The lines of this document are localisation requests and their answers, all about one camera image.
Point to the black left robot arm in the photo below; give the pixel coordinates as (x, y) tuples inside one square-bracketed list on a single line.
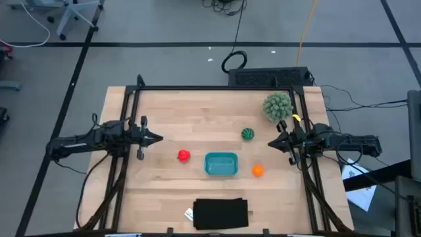
[(82, 141)]

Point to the black metal table frame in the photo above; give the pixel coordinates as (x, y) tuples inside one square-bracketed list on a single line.
[(213, 88)]

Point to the black folded cloth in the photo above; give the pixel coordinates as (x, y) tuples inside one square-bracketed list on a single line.
[(220, 214)]

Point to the dark grey box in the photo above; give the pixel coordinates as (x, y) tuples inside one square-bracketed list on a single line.
[(408, 210)]

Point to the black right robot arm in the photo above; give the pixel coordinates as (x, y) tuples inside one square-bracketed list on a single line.
[(355, 143)]

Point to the yellow tag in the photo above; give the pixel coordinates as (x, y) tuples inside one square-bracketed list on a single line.
[(296, 117)]

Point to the green plant in patterned pot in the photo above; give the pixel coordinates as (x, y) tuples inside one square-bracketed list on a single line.
[(278, 107)]

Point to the green striped toy watermelon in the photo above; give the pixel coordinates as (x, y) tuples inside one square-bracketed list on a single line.
[(248, 134)]

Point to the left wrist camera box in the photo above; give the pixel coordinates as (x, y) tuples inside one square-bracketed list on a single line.
[(115, 128)]

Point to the red toy tomato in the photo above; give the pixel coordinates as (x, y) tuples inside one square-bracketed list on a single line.
[(184, 156)]

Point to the black object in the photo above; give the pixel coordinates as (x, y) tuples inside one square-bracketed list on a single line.
[(3, 116)]

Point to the teal plastic tupperware container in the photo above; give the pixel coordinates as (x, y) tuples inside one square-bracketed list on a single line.
[(221, 164)]

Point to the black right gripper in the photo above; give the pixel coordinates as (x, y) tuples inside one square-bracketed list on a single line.
[(294, 141)]

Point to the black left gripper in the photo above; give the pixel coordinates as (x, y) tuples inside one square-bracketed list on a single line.
[(142, 138)]

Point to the black bar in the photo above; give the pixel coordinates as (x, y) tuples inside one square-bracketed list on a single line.
[(378, 176)]

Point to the red object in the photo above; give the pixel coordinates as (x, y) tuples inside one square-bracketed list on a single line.
[(6, 49)]

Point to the grey furniture foot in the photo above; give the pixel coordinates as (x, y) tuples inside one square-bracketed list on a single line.
[(10, 85)]

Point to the white printed paper sheet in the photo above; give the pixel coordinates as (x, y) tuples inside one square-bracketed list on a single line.
[(361, 197)]

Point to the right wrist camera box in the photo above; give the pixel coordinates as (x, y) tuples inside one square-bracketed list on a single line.
[(320, 130)]

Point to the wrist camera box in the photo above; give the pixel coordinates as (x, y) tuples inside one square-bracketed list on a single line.
[(115, 128), (320, 130)]

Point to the white paper tag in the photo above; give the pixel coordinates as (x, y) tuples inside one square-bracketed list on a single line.
[(188, 214)]

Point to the orange toy pumpkin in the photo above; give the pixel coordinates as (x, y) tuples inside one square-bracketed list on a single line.
[(258, 170)]

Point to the grey office chair base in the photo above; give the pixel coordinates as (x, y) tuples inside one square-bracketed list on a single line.
[(70, 13)]

